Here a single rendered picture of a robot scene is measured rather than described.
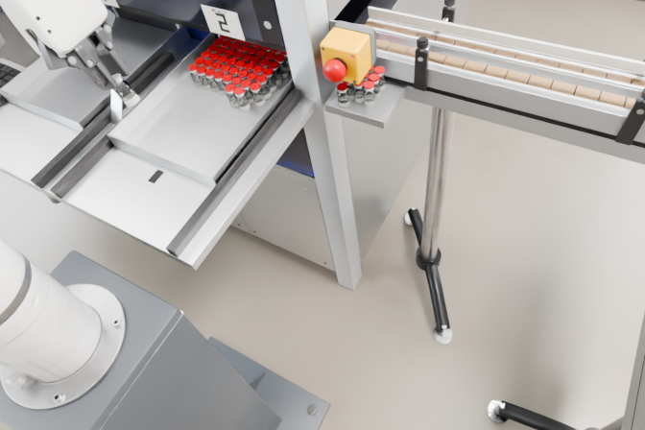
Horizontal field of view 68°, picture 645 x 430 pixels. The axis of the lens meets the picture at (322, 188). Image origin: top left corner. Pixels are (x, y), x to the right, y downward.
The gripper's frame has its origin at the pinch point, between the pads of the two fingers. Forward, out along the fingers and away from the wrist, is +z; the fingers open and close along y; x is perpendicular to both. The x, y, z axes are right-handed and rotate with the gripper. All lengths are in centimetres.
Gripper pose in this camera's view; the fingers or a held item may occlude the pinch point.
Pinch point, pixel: (107, 70)
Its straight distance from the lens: 74.8
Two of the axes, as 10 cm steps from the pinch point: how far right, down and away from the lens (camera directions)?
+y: -3.8, 7.5, -5.5
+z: 3.8, 6.7, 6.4
